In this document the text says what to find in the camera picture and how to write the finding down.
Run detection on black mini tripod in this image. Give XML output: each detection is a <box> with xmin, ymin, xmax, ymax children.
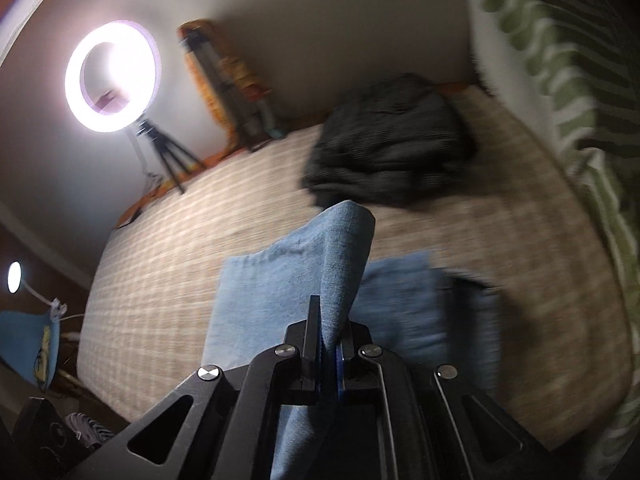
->
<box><xmin>132</xmin><ymin>119</ymin><xmax>207</xmax><ymax>195</ymax></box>

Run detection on white clip lamp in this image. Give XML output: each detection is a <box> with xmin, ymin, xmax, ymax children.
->
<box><xmin>7</xmin><ymin>261</ymin><xmax>68</xmax><ymax>321</ymax></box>

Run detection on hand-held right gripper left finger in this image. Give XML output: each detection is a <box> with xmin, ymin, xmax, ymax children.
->
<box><xmin>95</xmin><ymin>296</ymin><xmax>321</xmax><ymax>480</ymax></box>

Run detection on green striped pillow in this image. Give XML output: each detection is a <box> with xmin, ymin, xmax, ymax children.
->
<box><xmin>462</xmin><ymin>0</ymin><xmax>640</xmax><ymax>480</ymax></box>

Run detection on blue chair with wooden legs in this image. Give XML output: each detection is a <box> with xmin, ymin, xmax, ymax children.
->
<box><xmin>0</xmin><ymin>307</ymin><xmax>63</xmax><ymax>393</ymax></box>

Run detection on black ring light cable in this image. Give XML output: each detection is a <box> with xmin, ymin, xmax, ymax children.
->
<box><xmin>120</xmin><ymin>132</ymin><xmax>163</xmax><ymax>226</ymax></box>

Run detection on blue denim pants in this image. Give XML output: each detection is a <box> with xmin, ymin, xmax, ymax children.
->
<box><xmin>202</xmin><ymin>200</ymin><xmax>501</xmax><ymax>480</ymax></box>

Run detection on dark folded clothes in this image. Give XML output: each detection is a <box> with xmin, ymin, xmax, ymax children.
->
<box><xmin>300</xmin><ymin>74</ymin><xmax>478</xmax><ymax>208</ymax></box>

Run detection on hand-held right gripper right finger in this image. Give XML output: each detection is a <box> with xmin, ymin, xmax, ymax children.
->
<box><xmin>337</xmin><ymin>321</ymin><xmax>551</xmax><ymax>480</ymax></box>

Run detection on black stand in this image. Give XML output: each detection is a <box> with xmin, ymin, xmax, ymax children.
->
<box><xmin>182</xmin><ymin>30</ymin><xmax>288</xmax><ymax>153</ymax></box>

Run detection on orange patterned cloth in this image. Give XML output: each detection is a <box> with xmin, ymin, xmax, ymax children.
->
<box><xmin>179</xmin><ymin>20</ymin><xmax>273</xmax><ymax>153</ymax></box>

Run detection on yellow cloth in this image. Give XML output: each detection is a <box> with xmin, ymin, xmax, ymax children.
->
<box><xmin>35</xmin><ymin>325</ymin><xmax>53</xmax><ymax>386</ymax></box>

